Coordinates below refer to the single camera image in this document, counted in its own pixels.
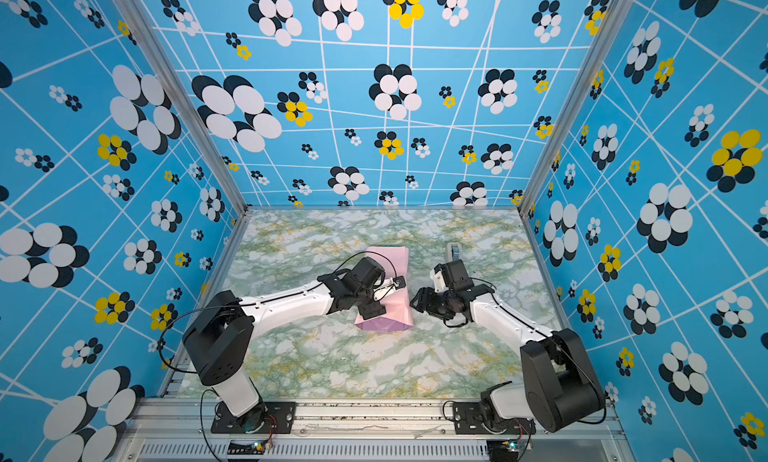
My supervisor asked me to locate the purple wrapping paper sheet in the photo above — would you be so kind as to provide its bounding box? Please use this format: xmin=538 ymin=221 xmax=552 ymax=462
xmin=355 ymin=246 xmax=414 ymax=332

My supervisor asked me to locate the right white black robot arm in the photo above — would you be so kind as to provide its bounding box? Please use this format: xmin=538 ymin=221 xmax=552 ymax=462
xmin=410 ymin=260 xmax=607 ymax=433

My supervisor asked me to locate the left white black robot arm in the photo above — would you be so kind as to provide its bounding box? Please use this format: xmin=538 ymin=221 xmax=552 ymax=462
xmin=182 ymin=256 xmax=405 ymax=433

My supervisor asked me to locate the white tape dispenser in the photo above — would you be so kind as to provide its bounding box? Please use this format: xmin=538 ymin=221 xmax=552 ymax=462
xmin=445 ymin=242 xmax=463 ymax=263

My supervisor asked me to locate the right green circuit board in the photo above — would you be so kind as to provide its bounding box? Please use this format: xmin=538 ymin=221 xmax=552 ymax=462
xmin=487 ymin=440 xmax=520 ymax=462

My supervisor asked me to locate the green circuit board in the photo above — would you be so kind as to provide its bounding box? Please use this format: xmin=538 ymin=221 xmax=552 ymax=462
xmin=227 ymin=441 xmax=272 ymax=456
xmin=487 ymin=440 xmax=520 ymax=462

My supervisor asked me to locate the left green circuit board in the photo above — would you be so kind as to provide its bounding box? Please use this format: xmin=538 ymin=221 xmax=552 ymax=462
xmin=227 ymin=441 xmax=272 ymax=456

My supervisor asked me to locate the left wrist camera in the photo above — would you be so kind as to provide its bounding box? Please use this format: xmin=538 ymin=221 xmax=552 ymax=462
xmin=383 ymin=276 xmax=406 ymax=291

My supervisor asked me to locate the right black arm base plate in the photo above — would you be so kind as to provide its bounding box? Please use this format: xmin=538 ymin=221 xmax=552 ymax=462
xmin=448 ymin=402 xmax=536 ymax=437

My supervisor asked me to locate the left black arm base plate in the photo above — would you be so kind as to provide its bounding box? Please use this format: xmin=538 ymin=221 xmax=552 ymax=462
xmin=211 ymin=401 xmax=297 ymax=435

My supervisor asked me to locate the aluminium front rail frame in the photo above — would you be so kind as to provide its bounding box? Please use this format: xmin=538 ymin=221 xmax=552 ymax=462
xmin=113 ymin=398 xmax=636 ymax=461

